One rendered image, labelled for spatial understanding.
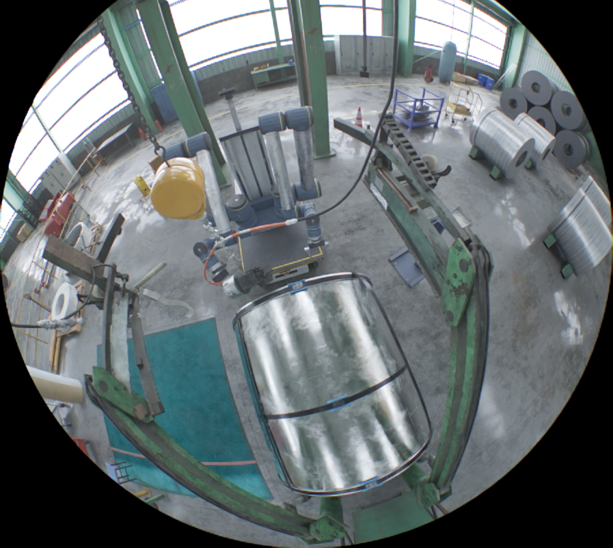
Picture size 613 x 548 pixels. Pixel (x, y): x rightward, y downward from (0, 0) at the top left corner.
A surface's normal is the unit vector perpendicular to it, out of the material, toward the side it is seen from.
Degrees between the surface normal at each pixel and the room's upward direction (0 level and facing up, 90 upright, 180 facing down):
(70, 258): 75
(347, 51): 90
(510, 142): 56
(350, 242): 0
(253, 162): 90
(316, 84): 90
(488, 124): 64
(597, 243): 49
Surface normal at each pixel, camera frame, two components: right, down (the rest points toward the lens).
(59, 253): 0.89, -0.44
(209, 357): -0.10, -0.54
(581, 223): -0.84, -0.04
